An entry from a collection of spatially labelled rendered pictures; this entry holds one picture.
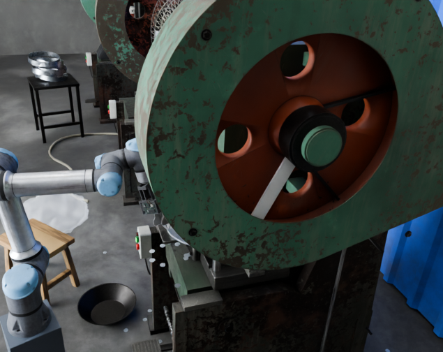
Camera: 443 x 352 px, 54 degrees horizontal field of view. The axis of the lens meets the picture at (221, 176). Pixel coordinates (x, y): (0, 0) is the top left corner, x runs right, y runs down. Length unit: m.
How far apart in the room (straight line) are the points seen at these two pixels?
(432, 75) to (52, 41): 7.28
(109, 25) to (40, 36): 5.42
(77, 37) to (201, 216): 7.13
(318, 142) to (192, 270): 0.84
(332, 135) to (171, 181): 0.39
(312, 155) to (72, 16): 7.18
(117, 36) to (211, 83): 1.81
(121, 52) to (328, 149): 1.88
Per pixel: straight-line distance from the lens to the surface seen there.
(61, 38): 8.08
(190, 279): 1.65
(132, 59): 2.75
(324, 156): 1.06
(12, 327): 1.82
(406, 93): 1.21
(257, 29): 0.95
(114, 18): 2.70
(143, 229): 1.94
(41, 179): 1.46
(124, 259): 2.79
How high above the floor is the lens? 1.74
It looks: 28 degrees down
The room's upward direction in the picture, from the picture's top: 3 degrees clockwise
